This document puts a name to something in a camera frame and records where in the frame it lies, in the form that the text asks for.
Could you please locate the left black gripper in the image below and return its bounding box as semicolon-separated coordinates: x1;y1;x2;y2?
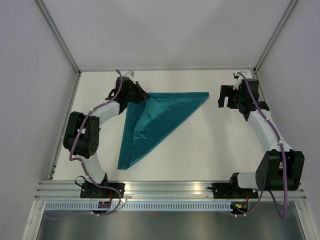
125;81;151;105

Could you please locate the teal cloth napkin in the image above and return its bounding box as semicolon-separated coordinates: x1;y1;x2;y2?
117;92;210;170

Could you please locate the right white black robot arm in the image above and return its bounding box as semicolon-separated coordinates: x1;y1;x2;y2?
218;75;305;198

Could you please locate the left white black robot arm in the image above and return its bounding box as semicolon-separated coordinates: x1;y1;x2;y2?
63;75;150;198

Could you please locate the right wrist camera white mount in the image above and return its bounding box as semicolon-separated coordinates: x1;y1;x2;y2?
233;71;249;90

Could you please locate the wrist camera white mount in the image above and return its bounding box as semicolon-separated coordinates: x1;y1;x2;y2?
123;70;136;84
233;71;249;90

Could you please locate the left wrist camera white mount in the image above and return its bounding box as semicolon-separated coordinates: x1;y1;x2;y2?
123;70;136;84

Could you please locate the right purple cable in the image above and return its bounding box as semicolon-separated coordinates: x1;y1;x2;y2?
236;71;292;221

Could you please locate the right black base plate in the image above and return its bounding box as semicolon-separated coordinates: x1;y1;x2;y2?
206;183;259;200

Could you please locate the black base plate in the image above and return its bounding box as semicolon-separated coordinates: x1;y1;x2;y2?
80;182;125;199
206;183;259;200

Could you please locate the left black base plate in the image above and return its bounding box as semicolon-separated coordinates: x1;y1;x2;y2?
80;182;125;199

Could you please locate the left aluminium frame post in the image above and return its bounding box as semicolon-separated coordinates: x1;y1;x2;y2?
33;0;81;77

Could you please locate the aluminium frame post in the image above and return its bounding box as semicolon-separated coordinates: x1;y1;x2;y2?
253;0;300;74
33;0;81;77

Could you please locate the right aluminium frame post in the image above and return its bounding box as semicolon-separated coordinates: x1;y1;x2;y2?
253;0;300;74

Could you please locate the aluminium mounting rail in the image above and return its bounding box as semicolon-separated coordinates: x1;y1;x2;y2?
34;180;308;201

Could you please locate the white slotted cable duct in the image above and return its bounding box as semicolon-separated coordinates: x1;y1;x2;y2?
44;200;232;212

